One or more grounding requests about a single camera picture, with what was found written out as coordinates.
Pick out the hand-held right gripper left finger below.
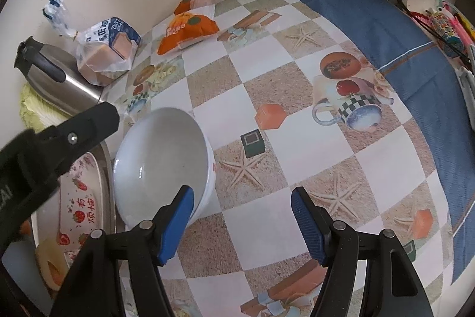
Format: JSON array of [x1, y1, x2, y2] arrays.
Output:
[[50, 185, 195, 317]]

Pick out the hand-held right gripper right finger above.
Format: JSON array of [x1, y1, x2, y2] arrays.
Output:
[[290, 185, 435, 317]]

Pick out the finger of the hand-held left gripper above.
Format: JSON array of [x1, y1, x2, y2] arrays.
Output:
[[22, 101, 120, 187]]

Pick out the stainless steel basin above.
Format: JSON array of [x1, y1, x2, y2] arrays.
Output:
[[31, 139, 118, 266]]

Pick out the large white bowl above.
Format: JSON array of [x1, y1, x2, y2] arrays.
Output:
[[113, 108, 216, 230]]

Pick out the strawberry print bowl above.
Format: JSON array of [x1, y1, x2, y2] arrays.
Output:
[[31, 168, 110, 266]]

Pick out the stainless steel thermos jug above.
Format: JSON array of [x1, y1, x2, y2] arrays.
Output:
[[14, 36, 113, 117]]

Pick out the napa cabbage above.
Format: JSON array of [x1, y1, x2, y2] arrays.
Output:
[[18, 83, 67, 129]]

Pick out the bagged sliced bread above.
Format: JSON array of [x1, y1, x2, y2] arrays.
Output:
[[42, 0, 142, 87]]

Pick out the colourful small toys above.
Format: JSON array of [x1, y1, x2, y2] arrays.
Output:
[[412, 0, 475, 58]]

